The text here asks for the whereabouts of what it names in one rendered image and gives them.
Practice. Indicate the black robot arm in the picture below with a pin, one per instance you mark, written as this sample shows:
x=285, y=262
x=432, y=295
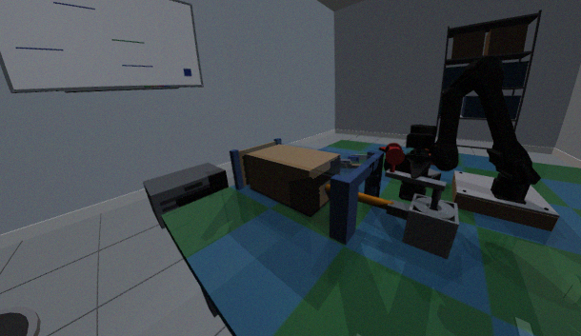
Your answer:
x=485, y=76

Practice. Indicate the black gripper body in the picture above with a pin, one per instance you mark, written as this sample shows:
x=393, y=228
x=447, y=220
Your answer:
x=416, y=140

